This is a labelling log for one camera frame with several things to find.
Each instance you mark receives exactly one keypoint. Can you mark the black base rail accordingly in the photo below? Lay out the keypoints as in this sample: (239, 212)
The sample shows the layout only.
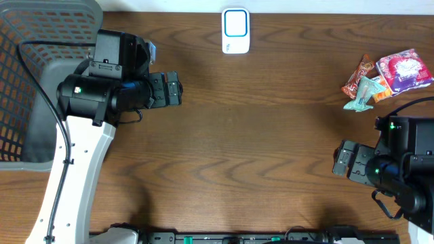
(336, 234)

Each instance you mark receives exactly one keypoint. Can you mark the red purple snack bag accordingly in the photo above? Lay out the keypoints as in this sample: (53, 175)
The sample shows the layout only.
(404, 71)

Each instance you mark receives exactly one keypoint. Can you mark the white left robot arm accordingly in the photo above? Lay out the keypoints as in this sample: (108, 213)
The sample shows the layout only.
(116, 79)

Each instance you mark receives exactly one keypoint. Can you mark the dark grey plastic basket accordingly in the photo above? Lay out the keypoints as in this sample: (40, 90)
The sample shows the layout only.
(41, 42)

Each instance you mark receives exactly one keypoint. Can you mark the teal wrapper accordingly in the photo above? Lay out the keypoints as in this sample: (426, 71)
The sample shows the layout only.
(366, 89)

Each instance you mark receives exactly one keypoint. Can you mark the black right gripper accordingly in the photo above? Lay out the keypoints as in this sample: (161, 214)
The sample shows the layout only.
(358, 167)

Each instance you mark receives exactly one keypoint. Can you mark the orange tissue pack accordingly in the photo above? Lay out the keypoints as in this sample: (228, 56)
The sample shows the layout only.
(387, 93)

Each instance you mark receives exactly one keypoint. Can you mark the brown orange candy bar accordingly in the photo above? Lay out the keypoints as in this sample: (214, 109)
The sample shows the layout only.
(351, 86)

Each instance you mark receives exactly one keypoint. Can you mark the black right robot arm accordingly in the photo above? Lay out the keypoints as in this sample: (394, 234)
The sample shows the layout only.
(399, 169)

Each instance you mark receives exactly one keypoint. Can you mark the white barcode scanner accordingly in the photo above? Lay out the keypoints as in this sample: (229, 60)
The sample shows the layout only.
(235, 23)

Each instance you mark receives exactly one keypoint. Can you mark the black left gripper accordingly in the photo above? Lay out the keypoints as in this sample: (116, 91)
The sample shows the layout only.
(158, 89)

